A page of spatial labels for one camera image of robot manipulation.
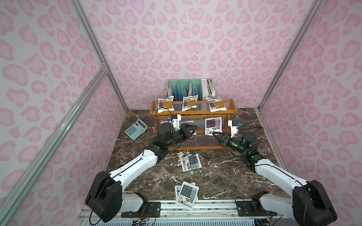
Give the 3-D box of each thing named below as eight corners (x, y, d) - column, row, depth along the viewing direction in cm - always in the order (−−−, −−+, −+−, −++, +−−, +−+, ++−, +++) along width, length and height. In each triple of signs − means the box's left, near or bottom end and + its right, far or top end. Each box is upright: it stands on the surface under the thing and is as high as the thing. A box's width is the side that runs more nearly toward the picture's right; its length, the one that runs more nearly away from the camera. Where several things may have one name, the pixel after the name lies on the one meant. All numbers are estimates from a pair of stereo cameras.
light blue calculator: (124, 132, 108) (122, 129, 105) (140, 121, 115) (139, 118, 112) (133, 141, 103) (132, 138, 100) (149, 129, 110) (148, 126, 107)
